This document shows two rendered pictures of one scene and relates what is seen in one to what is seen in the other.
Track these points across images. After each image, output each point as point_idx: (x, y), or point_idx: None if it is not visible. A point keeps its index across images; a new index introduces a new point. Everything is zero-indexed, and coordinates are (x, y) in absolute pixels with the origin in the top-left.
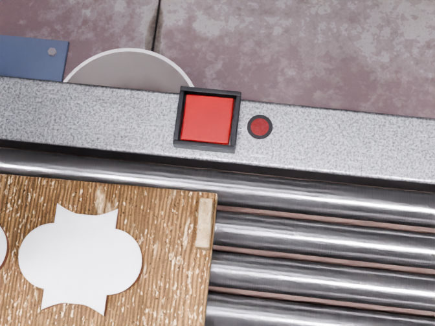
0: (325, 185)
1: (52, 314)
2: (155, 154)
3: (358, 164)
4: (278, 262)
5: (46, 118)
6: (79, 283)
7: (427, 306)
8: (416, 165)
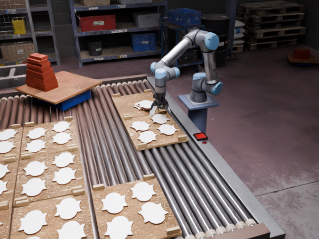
0: (200, 151)
1: (156, 130)
2: (190, 134)
3: (207, 153)
4: (182, 150)
5: (186, 124)
6: (163, 130)
7: (188, 168)
8: (213, 160)
